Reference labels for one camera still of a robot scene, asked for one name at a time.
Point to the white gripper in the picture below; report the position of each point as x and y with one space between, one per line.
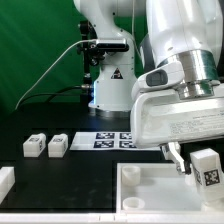
161 117

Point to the white square tabletop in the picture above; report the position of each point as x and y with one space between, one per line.
150 187

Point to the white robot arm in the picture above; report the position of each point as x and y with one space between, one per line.
182 99

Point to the white sheet with AprilTags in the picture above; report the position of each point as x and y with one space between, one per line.
103 141

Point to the white obstacle bar left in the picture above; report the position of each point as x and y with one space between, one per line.
7 180

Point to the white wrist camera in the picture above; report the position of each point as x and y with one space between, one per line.
164 77

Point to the white front rail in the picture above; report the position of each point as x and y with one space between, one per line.
195 218

